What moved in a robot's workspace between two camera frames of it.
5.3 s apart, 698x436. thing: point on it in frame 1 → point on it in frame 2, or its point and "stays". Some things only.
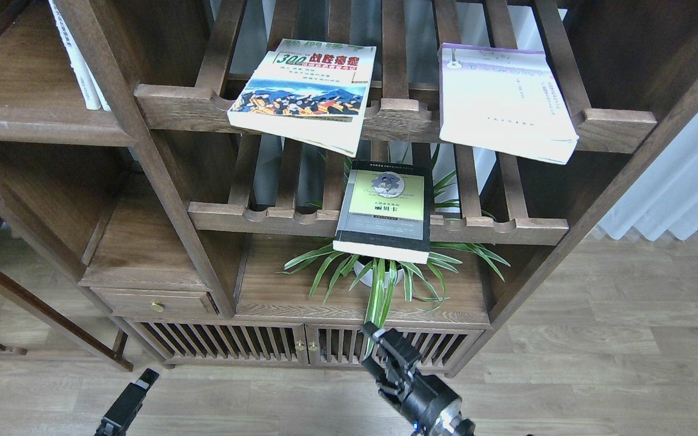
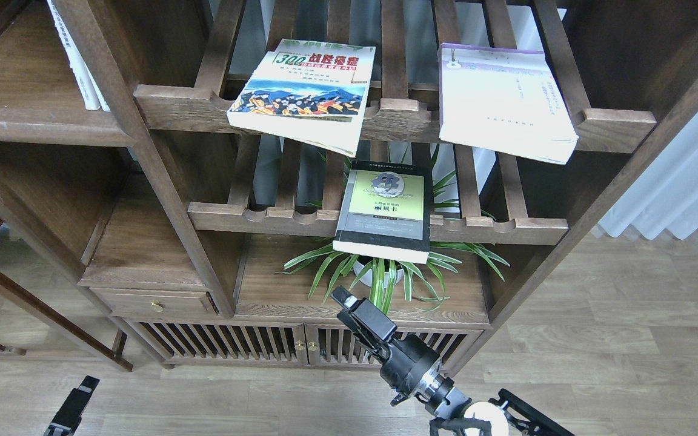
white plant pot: [368, 278] stays
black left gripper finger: [116, 420] → [69, 416]
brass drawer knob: [157, 306] stays
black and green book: [387, 211] stays
